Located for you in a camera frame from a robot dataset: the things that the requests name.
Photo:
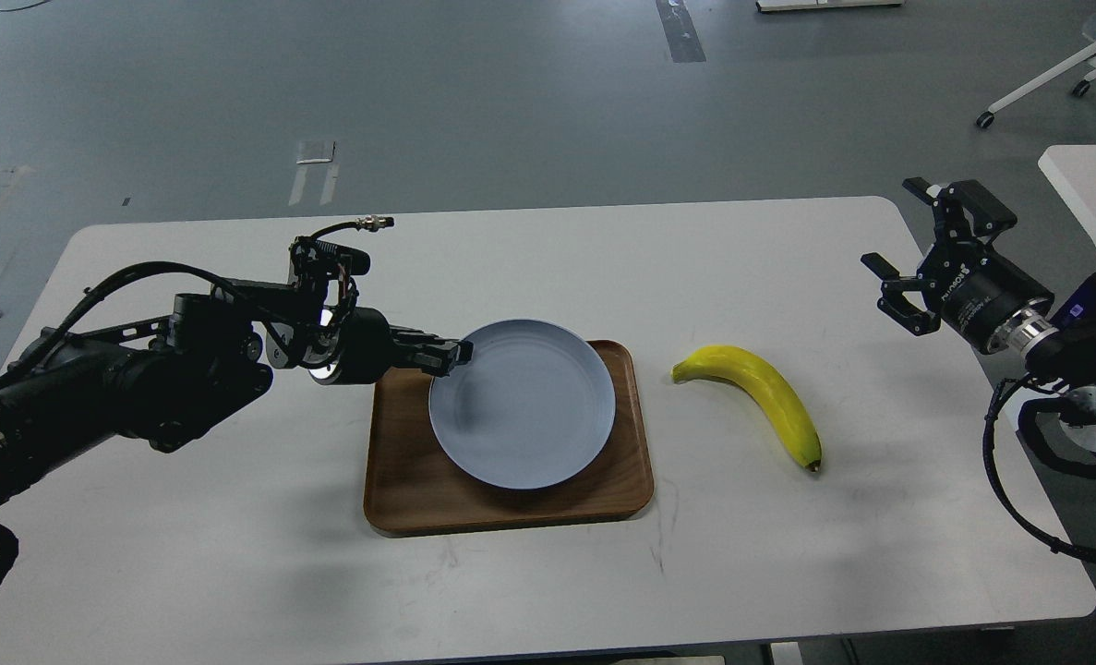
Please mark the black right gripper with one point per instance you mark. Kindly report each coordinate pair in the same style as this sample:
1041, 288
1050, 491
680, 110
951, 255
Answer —
964, 282

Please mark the white rolling chair base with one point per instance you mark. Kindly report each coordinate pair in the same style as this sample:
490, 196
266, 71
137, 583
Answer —
1065, 65

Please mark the brown wooden tray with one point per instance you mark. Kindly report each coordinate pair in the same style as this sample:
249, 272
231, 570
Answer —
412, 487

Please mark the yellow banana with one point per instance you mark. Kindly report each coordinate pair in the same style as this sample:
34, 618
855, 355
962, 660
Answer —
783, 408

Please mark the grey floor tape strip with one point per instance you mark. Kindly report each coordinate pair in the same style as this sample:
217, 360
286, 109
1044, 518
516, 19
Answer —
682, 37

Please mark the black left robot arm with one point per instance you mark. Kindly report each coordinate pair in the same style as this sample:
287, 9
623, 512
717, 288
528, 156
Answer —
169, 380

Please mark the white board on floor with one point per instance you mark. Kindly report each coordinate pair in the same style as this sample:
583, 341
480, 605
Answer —
777, 6

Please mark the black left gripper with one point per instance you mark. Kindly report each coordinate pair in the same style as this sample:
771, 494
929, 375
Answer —
370, 346

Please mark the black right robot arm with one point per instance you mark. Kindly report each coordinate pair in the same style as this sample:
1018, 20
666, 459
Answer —
1058, 425

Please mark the light blue plate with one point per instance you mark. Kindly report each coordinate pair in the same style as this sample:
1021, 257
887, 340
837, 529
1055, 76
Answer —
532, 408

